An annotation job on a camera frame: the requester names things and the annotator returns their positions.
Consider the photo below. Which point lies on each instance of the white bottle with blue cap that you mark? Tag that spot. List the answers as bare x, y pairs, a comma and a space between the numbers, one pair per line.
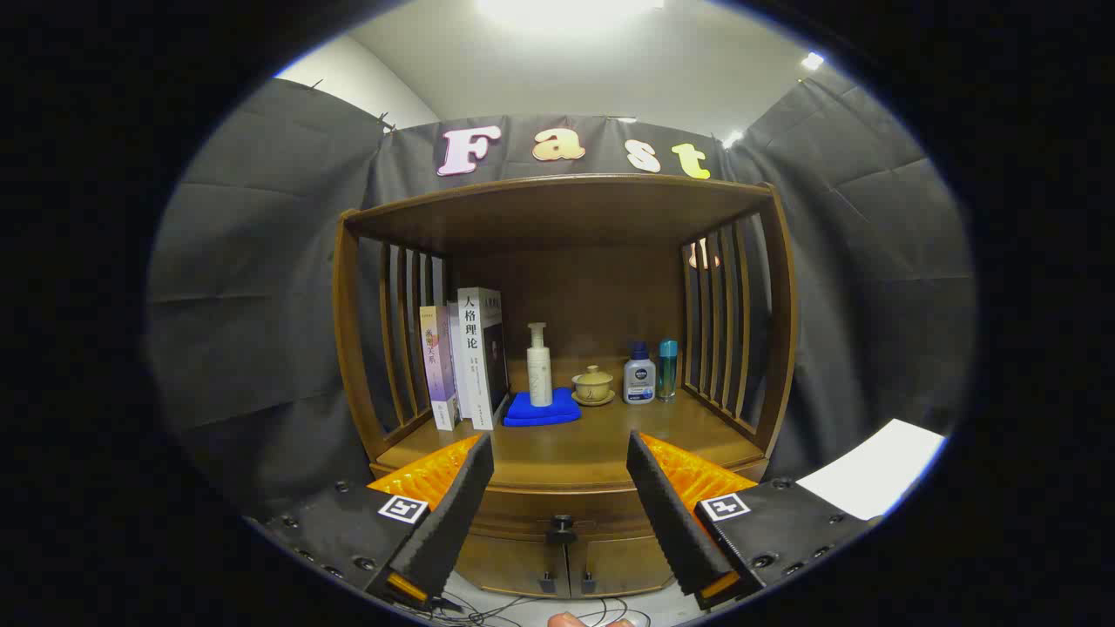
638, 379

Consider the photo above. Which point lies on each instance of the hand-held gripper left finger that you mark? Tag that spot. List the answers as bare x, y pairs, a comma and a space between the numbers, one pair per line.
453, 522

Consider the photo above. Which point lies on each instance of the black backdrop cloth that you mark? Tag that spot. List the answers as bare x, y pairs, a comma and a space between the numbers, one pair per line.
261, 261

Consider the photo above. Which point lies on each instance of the blue folded cloth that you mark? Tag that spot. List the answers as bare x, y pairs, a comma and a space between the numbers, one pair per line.
557, 411

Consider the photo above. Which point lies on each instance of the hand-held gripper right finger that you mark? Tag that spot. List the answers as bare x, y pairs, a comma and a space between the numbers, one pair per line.
666, 522

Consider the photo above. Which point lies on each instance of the wooden cabinet door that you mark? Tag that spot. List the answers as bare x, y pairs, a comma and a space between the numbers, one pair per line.
514, 566
618, 566

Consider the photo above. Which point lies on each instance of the thin white book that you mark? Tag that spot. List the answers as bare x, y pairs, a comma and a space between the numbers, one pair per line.
456, 348

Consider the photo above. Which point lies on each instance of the brown wooden countertop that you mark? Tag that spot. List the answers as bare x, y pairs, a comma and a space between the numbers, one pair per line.
592, 444

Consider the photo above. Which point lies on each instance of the brown wooden cabinet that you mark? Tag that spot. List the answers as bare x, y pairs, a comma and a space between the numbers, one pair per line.
566, 296

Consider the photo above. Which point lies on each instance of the purple book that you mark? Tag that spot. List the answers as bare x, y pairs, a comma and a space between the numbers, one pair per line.
438, 366

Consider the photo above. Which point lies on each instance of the wooden drawer with black knob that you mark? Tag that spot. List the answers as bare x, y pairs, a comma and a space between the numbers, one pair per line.
540, 509

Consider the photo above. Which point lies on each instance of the white pump bottle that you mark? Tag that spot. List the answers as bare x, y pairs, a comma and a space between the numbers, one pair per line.
539, 374

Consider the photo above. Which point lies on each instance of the thick white book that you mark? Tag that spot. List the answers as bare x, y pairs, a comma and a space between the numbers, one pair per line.
475, 366

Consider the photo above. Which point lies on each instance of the beige lidded teacup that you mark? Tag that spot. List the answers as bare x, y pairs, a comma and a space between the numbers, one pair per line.
593, 385

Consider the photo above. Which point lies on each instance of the slim teal bottle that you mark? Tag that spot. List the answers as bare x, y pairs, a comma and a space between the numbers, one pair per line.
667, 370

